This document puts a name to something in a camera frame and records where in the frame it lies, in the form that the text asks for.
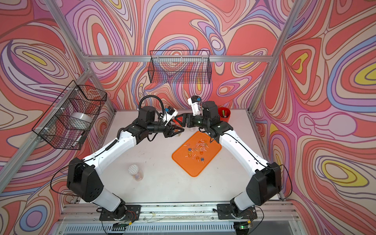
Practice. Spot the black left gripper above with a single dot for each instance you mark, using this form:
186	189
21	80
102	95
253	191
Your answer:
169	132

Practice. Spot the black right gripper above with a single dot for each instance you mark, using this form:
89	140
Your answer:
184	115

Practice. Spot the candies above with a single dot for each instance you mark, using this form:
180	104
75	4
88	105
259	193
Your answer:
196	150

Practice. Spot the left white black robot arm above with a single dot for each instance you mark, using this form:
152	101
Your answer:
84	175

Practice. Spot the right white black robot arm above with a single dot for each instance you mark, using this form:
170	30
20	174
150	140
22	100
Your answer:
265	178

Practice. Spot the white lid jar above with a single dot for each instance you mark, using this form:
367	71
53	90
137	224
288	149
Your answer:
135	172

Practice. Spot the orange plastic tray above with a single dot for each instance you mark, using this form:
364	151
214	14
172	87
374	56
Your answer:
192	167

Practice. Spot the red cup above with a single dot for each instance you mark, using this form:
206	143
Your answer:
228	114

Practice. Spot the black marker in basket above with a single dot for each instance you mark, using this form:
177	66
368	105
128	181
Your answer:
81	139

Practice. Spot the white roll in basket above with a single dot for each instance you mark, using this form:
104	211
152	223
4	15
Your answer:
79	121

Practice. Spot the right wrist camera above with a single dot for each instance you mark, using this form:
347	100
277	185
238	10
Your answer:
195	103

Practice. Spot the back black wire basket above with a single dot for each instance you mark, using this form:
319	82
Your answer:
180	67

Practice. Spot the black wire basket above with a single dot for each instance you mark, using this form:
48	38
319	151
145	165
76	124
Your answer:
180	67
55	130

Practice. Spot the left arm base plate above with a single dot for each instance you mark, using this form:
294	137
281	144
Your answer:
129	213

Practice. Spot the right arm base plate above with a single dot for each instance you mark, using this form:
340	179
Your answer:
230	211

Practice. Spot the left black wire basket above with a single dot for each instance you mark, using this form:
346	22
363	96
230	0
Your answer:
55	130

